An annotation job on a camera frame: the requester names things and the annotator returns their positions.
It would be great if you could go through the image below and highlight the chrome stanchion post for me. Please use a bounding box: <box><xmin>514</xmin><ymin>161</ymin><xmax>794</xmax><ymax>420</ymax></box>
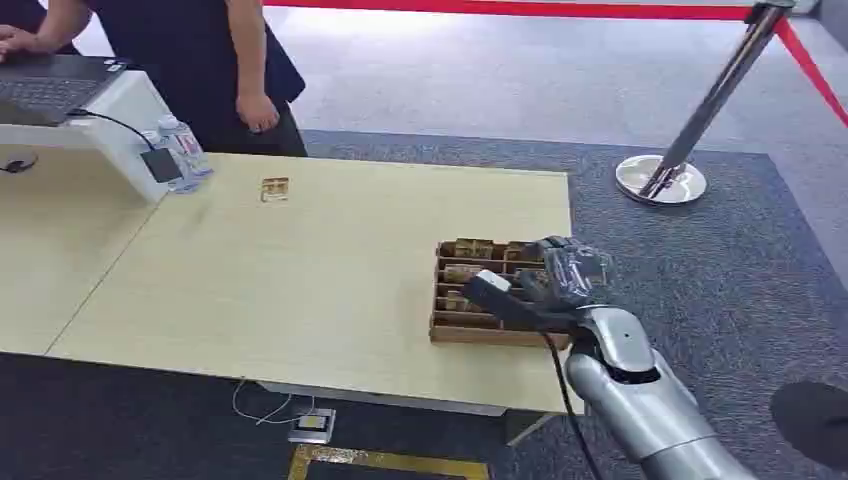
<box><xmin>614</xmin><ymin>0</ymin><xmax>798</xmax><ymax>206</ymax></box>

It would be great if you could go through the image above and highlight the white thin cable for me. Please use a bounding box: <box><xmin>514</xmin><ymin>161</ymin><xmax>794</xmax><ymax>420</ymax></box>
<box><xmin>231</xmin><ymin>380</ymin><xmax>317</xmax><ymax>427</ymax></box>

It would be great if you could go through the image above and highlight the white laptop stand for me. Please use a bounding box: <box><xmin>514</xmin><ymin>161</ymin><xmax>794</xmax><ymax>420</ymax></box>
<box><xmin>0</xmin><ymin>69</ymin><xmax>176</xmax><ymax>205</ymax></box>

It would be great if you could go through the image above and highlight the small black object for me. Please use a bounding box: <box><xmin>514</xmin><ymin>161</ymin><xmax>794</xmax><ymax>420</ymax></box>
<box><xmin>0</xmin><ymin>154</ymin><xmax>40</xmax><ymax>176</ymax></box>

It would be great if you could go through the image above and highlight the red barrier belt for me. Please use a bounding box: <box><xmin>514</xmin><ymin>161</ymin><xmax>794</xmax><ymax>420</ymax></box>
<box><xmin>263</xmin><ymin>0</ymin><xmax>755</xmax><ymax>22</ymax></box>
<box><xmin>773</xmin><ymin>16</ymin><xmax>848</xmax><ymax>131</ymax></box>

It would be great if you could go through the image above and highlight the grey desk frame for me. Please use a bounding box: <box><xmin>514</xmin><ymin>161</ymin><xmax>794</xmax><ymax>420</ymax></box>
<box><xmin>256</xmin><ymin>380</ymin><xmax>510</xmax><ymax>419</ymax></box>

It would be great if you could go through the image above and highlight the black laptop cable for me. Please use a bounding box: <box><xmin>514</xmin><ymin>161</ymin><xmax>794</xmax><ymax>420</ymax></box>
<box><xmin>66</xmin><ymin>108</ymin><xmax>160</xmax><ymax>154</ymax></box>

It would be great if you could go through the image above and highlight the person's left hand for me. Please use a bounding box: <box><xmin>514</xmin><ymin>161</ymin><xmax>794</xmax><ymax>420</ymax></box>
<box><xmin>235</xmin><ymin>91</ymin><xmax>282</xmax><ymax>135</ymax></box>

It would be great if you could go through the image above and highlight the wooden card box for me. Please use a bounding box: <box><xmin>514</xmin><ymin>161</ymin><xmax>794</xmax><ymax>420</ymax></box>
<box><xmin>428</xmin><ymin>237</ymin><xmax>599</xmax><ymax>351</ymax></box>

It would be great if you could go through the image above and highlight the person's hand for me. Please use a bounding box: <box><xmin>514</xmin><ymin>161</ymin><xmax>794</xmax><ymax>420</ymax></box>
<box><xmin>235</xmin><ymin>91</ymin><xmax>282</xmax><ymax>135</ymax></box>
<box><xmin>0</xmin><ymin>25</ymin><xmax>42</xmax><ymax>64</ymax></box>

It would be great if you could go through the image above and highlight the clear water bottle red label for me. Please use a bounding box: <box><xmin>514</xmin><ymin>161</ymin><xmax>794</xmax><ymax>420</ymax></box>
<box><xmin>157</xmin><ymin>113</ymin><xmax>215</xmax><ymax>181</ymax></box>

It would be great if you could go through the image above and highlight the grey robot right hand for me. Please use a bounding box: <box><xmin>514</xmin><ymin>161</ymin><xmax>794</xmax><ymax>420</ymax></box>
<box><xmin>516</xmin><ymin>235</ymin><xmax>615</xmax><ymax>313</ymax></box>

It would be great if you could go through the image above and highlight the black robot foot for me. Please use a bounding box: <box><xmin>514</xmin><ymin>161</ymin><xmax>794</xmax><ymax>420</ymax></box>
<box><xmin>769</xmin><ymin>380</ymin><xmax>848</xmax><ymax>473</ymax></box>

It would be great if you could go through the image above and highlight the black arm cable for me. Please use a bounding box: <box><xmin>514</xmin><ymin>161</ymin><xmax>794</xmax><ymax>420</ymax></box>
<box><xmin>541</xmin><ymin>331</ymin><xmax>605</xmax><ymax>480</ymax></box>

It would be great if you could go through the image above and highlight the black power adapter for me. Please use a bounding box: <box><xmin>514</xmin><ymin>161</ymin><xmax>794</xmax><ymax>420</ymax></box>
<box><xmin>139</xmin><ymin>147</ymin><xmax>184</xmax><ymax>185</ymax></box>

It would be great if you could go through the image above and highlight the yellow floor tape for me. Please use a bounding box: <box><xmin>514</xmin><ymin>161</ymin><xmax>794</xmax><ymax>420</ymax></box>
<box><xmin>286</xmin><ymin>443</ymin><xmax>492</xmax><ymax>480</ymax></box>

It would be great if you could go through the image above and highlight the person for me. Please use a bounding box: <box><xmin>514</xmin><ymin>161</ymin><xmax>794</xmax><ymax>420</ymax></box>
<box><xmin>0</xmin><ymin>0</ymin><xmax>310</xmax><ymax>159</ymax></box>

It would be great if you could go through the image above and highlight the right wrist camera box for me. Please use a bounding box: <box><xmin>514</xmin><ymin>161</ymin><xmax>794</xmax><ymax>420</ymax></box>
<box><xmin>461</xmin><ymin>268</ymin><xmax>576</xmax><ymax>333</ymax></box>

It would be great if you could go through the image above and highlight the floor socket box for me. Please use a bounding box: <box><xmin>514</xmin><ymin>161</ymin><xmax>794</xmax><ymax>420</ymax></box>
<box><xmin>286</xmin><ymin>407</ymin><xmax>338</xmax><ymax>446</ymax></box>

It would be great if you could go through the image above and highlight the person's right hand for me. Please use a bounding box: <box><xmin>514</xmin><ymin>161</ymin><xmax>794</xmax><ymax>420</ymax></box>
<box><xmin>0</xmin><ymin>25</ymin><xmax>42</xmax><ymax>64</ymax></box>

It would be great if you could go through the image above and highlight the dark laptop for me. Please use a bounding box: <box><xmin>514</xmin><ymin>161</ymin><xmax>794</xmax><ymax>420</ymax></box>
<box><xmin>0</xmin><ymin>53</ymin><xmax>131</xmax><ymax>128</ymax></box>

